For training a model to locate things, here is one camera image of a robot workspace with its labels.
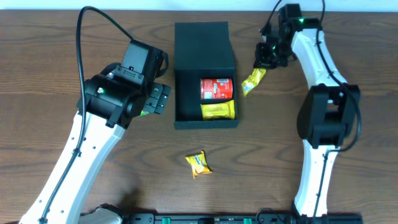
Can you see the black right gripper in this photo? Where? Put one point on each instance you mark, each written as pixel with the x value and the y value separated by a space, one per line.
pixel 265 55

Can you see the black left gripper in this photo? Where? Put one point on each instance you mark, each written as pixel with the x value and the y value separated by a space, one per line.
pixel 158 98

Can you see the small yellow packet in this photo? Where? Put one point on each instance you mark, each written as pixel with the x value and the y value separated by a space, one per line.
pixel 253 80

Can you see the green yellow snack packet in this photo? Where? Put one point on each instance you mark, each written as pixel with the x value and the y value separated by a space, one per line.
pixel 143 113

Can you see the red soda can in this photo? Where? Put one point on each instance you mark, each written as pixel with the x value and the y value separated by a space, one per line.
pixel 216 88

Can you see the black box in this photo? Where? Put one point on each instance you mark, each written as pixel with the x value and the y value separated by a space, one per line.
pixel 202 51

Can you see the orange yellow snack packet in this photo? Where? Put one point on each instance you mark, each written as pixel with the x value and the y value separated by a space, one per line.
pixel 217 111

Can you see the yellow biscuit packet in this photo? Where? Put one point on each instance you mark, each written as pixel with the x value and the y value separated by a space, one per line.
pixel 198 164

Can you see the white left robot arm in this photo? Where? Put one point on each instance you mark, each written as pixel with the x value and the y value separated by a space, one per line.
pixel 100 122

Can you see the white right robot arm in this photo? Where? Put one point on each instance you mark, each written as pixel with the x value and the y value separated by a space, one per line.
pixel 329 111

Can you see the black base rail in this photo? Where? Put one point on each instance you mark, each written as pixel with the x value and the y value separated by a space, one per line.
pixel 217 218

